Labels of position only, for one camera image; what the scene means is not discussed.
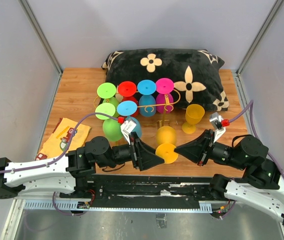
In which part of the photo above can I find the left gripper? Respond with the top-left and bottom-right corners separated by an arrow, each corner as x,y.
98,131 -> 165,171

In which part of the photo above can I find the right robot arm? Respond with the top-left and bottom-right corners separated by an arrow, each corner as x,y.
174,130 -> 284,227

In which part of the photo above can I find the blue wine glass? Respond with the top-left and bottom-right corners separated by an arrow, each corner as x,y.
117,100 -> 142,137
137,79 -> 156,117

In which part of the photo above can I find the yellow truck print cloth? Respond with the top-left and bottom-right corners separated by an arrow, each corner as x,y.
35,117 -> 91,161

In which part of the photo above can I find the yellow wine glass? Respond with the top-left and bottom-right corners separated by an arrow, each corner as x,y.
182,104 -> 205,134
155,126 -> 178,164

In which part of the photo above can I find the green wine glass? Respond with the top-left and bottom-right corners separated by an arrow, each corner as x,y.
97,82 -> 119,118
95,102 -> 123,142

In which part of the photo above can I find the green wine glass back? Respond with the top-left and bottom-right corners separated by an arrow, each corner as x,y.
97,82 -> 119,118

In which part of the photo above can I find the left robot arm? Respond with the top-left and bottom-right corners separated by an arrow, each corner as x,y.
0,132 -> 164,200

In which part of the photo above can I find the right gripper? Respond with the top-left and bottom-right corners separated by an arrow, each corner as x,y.
173,128 -> 246,170

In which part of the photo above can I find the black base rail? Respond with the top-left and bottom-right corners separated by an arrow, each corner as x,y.
14,173 -> 262,211

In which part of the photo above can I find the gold wire glass rack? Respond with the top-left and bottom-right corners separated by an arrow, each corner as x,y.
97,90 -> 175,124

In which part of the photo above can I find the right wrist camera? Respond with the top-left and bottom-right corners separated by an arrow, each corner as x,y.
209,112 -> 226,143

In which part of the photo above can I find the magenta wine glass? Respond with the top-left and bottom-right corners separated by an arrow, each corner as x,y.
156,78 -> 174,105

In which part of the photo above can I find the blue wine glass front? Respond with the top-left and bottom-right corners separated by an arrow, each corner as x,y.
117,100 -> 142,137

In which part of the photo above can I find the red wine glass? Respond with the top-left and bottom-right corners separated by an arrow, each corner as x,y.
117,81 -> 138,107

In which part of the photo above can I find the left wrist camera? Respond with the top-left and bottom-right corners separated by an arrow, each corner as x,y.
120,119 -> 136,145

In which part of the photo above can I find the blue wine glass back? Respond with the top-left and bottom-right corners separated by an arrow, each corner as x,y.
137,79 -> 156,117

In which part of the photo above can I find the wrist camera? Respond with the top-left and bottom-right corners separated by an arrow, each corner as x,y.
209,112 -> 226,143
120,119 -> 136,145

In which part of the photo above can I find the black floral pillow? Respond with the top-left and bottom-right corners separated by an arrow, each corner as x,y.
101,48 -> 229,112

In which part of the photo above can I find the green wine glass front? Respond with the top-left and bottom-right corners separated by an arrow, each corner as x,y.
95,102 -> 123,142

